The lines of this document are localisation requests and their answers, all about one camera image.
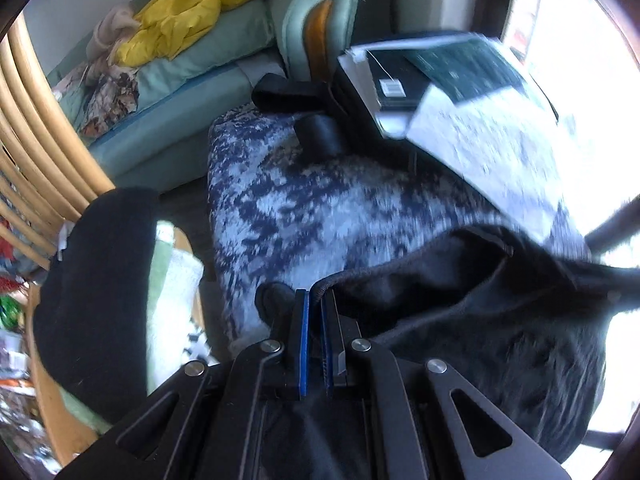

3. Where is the light green sofa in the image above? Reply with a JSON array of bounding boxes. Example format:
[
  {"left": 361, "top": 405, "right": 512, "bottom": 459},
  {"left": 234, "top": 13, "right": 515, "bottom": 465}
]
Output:
[{"left": 47, "top": 0, "right": 361, "bottom": 191}]

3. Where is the black bag strap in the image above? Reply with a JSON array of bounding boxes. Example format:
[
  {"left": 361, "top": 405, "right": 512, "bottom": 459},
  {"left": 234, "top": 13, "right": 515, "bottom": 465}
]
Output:
[{"left": 252, "top": 72, "right": 346, "bottom": 161}]

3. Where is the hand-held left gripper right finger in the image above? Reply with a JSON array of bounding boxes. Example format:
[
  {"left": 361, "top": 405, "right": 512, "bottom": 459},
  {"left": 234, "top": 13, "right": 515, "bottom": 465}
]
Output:
[{"left": 320, "top": 291, "right": 571, "bottom": 480}]

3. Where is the pile of colourful clutter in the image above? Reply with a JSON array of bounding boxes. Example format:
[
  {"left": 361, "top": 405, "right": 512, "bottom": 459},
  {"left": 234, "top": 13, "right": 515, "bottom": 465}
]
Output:
[{"left": 0, "top": 215, "right": 48, "bottom": 411}]

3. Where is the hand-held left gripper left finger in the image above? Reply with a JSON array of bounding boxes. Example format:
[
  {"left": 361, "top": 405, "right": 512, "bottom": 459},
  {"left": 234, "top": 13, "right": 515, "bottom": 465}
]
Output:
[{"left": 60, "top": 287, "right": 313, "bottom": 480}]

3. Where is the wooden slatted chair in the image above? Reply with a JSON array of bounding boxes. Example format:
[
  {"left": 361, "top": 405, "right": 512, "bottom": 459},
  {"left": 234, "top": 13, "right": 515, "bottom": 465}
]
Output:
[{"left": 0, "top": 15, "right": 206, "bottom": 466}]

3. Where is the light green towel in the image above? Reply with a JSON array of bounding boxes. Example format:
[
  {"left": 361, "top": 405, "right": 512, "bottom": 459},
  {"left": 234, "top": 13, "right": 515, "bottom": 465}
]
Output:
[{"left": 65, "top": 220, "right": 206, "bottom": 436}]

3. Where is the beige cloth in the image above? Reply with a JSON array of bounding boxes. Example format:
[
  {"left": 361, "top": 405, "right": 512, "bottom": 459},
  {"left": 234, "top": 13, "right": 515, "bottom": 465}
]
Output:
[{"left": 85, "top": 5, "right": 146, "bottom": 61}]

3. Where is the dark green book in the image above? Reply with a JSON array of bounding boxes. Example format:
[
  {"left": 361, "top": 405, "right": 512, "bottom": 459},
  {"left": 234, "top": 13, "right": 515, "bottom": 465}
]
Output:
[{"left": 405, "top": 35, "right": 523, "bottom": 106}]

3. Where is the yellow jacket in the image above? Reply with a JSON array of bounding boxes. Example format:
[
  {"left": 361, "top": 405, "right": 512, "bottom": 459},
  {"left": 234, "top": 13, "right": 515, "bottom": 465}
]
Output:
[{"left": 115, "top": 0, "right": 268, "bottom": 68}]

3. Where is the folded black cloth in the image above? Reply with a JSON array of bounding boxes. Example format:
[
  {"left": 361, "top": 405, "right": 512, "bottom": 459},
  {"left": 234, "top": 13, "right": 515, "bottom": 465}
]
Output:
[{"left": 32, "top": 187, "right": 161, "bottom": 411}]

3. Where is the black fleece garment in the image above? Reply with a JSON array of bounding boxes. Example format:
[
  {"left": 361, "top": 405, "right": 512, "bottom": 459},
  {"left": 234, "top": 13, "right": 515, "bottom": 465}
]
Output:
[{"left": 255, "top": 225, "right": 640, "bottom": 480}]

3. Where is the black box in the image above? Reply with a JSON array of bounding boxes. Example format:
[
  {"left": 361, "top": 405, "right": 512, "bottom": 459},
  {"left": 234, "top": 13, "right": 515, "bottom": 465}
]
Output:
[{"left": 330, "top": 50, "right": 426, "bottom": 146}]

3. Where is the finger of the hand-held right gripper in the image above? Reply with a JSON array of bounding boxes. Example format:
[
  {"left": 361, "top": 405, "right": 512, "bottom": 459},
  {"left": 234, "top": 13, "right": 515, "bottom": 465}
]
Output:
[{"left": 584, "top": 200, "right": 640, "bottom": 257}]

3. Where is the blue white camouflage blanket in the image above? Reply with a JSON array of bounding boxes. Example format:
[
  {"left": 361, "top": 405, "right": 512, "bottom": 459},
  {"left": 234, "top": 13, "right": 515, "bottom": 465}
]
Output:
[{"left": 207, "top": 105, "right": 591, "bottom": 356}]

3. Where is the floral printed cloth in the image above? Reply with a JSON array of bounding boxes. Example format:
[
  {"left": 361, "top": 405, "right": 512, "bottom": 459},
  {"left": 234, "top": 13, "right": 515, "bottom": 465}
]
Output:
[{"left": 50, "top": 55, "right": 141, "bottom": 138}]

